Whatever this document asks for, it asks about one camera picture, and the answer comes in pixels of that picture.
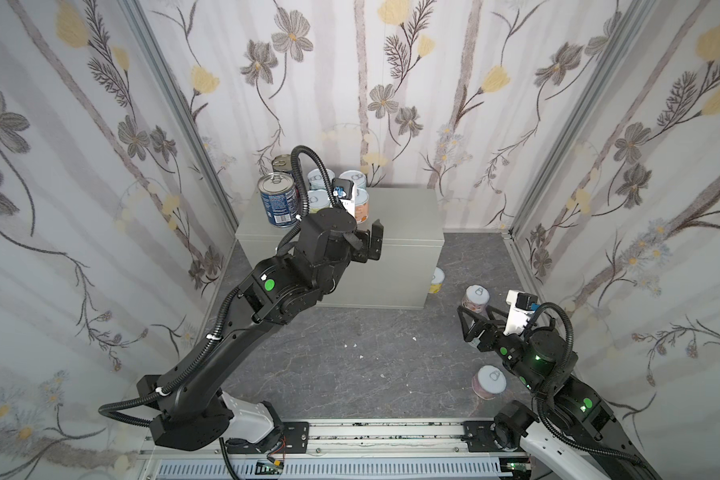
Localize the aluminium corner frame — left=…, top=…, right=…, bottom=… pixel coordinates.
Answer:
left=505, top=1, right=656, bottom=240
left=118, top=0, right=238, bottom=235

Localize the pale blue label can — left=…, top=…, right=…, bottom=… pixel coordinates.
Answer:
left=339, top=170, right=367, bottom=189

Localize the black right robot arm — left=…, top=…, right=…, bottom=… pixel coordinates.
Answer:
left=457, top=292, right=659, bottom=479

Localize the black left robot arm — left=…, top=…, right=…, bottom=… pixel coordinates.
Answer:
left=138, top=208, right=384, bottom=451

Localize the orange label can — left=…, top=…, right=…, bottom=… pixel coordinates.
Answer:
left=352, top=188, right=369, bottom=224

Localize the aluminium corner frame right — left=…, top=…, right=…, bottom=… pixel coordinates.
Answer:
left=505, top=1, right=656, bottom=240

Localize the blue nutrition label can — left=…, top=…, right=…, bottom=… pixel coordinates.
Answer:
left=258, top=172, right=299, bottom=227

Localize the yellow label can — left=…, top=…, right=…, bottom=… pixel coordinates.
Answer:
left=429, top=267, right=445, bottom=294

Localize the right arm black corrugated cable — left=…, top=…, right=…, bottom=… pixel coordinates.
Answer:
left=527, top=301, right=643, bottom=466

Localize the pink flower label can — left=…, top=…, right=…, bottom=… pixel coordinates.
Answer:
left=461, top=285, right=490, bottom=314

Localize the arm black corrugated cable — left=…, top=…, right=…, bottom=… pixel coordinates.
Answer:
left=527, top=301, right=643, bottom=466
left=97, top=145, right=344, bottom=428

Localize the dark blue tomato can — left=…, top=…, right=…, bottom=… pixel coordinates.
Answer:
left=271, top=154, right=292, bottom=175

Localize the grey metal cabinet box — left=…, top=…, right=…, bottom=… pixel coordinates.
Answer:
left=235, top=185, right=446, bottom=311

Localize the green label can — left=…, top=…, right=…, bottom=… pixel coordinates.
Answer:
left=308, top=189, right=331, bottom=214

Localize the aluminium corner frame left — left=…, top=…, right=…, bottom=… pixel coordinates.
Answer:
left=118, top=0, right=238, bottom=235

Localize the white slotted cable duct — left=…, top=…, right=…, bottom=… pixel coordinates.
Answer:
left=152, top=457, right=513, bottom=479

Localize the light blue label can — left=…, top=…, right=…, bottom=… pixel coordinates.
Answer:
left=307, top=168, right=335, bottom=191

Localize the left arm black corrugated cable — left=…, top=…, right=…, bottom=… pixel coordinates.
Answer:
left=97, top=145, right=344, bottom=428

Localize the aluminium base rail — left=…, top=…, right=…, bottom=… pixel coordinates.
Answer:
left=139, top=410, right=581, bottom=465

